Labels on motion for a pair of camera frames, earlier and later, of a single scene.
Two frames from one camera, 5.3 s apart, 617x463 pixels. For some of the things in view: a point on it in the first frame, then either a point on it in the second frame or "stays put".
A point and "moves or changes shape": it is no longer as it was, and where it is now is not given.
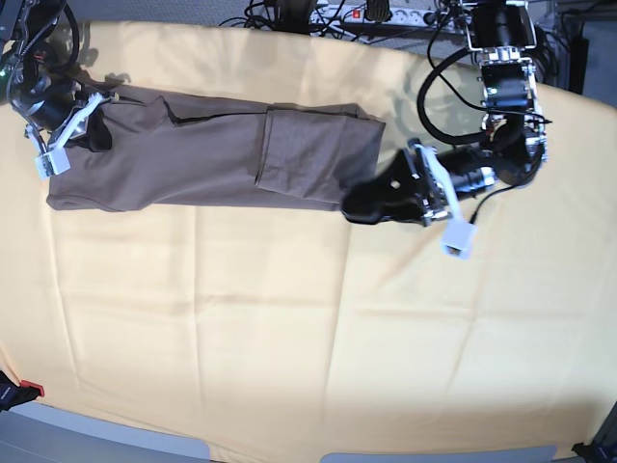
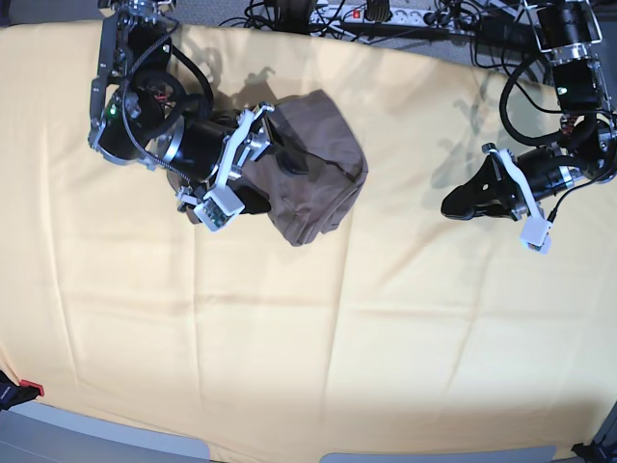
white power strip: [357, 14] stays put
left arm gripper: [46, 100] to [211, 155]
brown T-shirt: [171, 152] moves or changes shape
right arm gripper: [407, 188] to [493, 193]
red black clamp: [13, 394] stays put
